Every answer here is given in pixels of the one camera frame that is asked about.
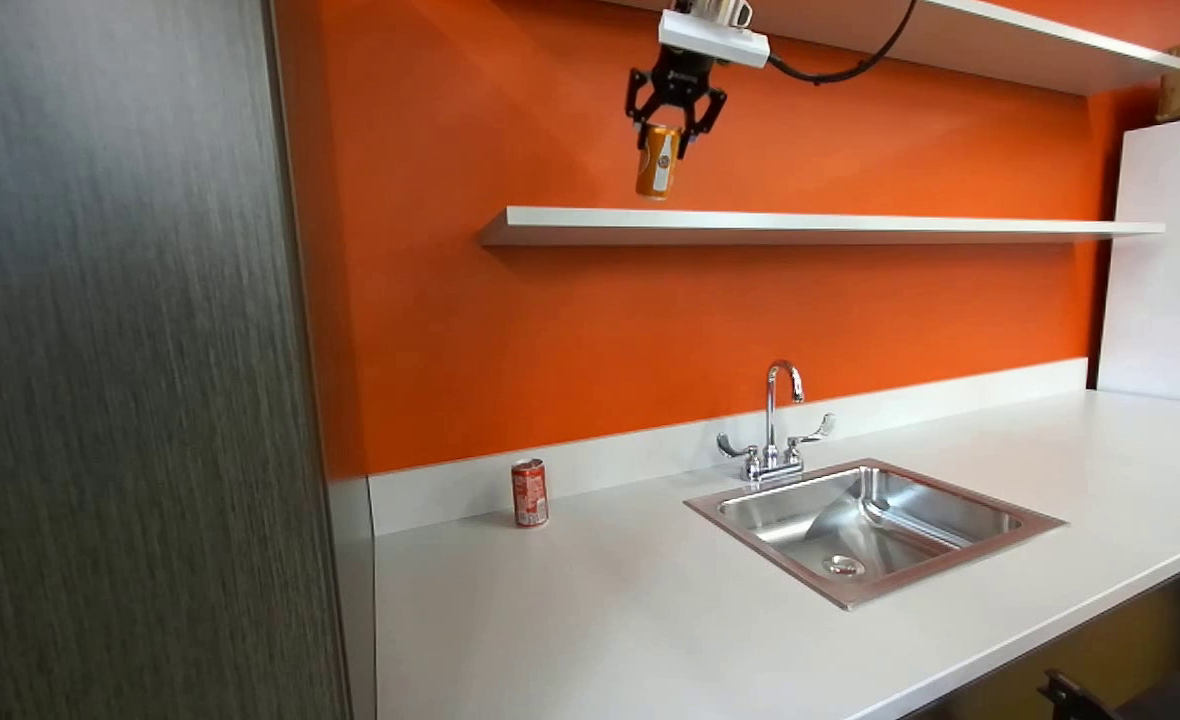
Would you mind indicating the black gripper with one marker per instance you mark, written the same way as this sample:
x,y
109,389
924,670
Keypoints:
x,y
674,80

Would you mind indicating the orange soda can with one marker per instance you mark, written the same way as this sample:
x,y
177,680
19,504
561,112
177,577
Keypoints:
x,y
657,161

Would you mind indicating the red soda can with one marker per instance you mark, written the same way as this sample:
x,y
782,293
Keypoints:
x,y
529,495

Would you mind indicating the chrome faucet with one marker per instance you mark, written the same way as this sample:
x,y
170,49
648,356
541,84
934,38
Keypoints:
x,y
777,457

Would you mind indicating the stainless steel sink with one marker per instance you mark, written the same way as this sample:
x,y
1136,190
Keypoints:
x,y
864,530

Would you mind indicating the dark wood cabinet panel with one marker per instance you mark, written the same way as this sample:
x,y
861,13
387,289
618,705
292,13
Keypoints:
x,y
164,543

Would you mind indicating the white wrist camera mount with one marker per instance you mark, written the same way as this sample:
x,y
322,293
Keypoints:
x,y
713,28

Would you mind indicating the white lower wall shelf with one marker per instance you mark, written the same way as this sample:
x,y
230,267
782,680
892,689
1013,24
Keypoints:
x,y
537,227

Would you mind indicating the white wall shelf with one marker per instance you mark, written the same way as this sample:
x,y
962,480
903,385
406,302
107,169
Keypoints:
x,y
537,227
976,38

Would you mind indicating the white upper wall shelf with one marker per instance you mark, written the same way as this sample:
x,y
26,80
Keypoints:
x,y
976,38

